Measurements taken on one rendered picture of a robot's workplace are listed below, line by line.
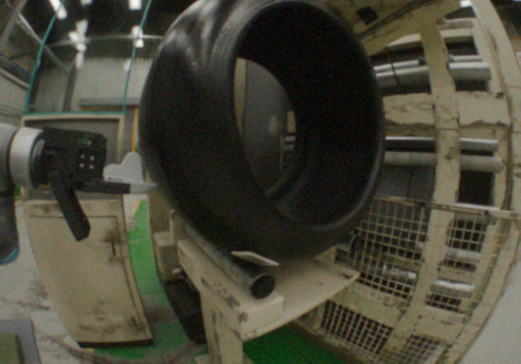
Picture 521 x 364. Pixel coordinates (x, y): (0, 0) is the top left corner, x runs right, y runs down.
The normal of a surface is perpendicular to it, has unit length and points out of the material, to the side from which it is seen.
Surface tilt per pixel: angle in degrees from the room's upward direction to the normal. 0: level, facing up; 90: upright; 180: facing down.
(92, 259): 90
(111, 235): 90
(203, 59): 89
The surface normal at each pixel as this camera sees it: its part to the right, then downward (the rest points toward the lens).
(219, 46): 0.43, 0.03
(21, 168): 0.55, 0.25
